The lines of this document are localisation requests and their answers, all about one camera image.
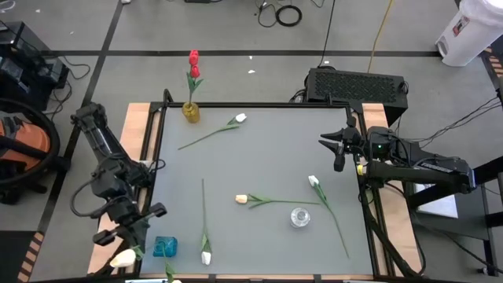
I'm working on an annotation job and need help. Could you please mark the orange vacuum cleaner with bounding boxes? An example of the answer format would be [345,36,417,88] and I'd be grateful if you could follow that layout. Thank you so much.
[0,97,62,188]

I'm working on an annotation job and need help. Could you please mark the black equipment cases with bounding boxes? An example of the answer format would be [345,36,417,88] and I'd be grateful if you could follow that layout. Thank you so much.
[0,20,71,113]

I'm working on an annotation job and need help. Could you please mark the wooden table side board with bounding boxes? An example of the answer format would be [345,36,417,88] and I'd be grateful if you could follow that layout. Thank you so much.
[351,102,424,276]
[86,102,163,275]

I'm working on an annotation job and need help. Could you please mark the clear glass vase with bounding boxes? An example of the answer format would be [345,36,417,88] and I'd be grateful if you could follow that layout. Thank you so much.
[289,207,312,229]

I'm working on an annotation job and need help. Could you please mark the blue glass vase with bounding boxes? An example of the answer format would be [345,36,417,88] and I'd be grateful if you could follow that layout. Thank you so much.
[152,235,179,259]

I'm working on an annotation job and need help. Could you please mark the yellow power cord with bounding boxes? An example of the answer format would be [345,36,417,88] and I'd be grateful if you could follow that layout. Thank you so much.
[367,0,394,74]

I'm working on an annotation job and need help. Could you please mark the white plastic bin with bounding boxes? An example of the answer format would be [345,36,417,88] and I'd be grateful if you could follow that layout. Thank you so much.
[435,0,503,68]

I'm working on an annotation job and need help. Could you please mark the black metal cart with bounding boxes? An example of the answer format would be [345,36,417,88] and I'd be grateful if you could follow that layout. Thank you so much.
[404,155,503,276]

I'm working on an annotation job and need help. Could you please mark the loose black floor cable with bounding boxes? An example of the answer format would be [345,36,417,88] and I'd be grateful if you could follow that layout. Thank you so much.
[254,0,278,28]

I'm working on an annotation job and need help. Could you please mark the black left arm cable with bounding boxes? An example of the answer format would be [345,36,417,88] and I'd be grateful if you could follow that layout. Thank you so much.
[69,176,121,219]

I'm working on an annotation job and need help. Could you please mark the long black power cable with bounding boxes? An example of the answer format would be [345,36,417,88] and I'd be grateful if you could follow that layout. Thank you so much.
[317,0,337,68]

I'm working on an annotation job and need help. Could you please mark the orange shop vacuum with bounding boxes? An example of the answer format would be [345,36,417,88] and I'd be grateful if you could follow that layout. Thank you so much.
[0,112,52,172]

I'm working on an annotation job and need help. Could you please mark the hazard striped floor mat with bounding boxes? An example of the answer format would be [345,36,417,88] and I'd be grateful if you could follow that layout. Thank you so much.
[0,230,46,283]
[481,45,503,103]

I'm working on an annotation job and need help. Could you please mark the black computer cable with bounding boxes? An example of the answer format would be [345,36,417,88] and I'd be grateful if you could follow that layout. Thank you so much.
[289,89,310,104]

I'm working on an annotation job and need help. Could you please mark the peach artificial tulip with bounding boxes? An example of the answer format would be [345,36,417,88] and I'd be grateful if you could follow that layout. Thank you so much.
[108,244,147,269]
[234,193,321,209]

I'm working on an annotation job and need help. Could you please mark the white artificial tulip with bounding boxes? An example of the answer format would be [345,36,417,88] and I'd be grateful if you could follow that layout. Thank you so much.
[178,112,248,151]
[200,178,213,266]
[307,175,351,260]

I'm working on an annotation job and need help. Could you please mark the white paper sheet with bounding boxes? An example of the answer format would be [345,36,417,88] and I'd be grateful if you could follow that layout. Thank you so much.
[412,182,460,219]

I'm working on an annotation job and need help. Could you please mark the yellow glass vase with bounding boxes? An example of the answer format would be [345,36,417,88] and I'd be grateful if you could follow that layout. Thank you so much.
[181,101,201,125]

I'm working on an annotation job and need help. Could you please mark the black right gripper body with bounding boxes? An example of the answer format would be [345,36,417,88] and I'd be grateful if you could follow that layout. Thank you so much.
[333,116,398,173]

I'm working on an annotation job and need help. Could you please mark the black floor cables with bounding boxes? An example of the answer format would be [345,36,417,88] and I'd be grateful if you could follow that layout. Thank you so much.
[430,96,503,141]

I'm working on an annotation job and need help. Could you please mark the black perforated computer case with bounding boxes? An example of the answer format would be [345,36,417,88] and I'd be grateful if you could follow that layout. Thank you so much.
[304,67,409,127]

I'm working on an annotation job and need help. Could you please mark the coiled black floor cable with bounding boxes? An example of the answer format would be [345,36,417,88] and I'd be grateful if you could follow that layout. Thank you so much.
[274,4,303,28]

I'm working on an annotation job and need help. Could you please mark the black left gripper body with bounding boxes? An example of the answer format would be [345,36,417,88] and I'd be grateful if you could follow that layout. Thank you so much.
[92,172,168,244]

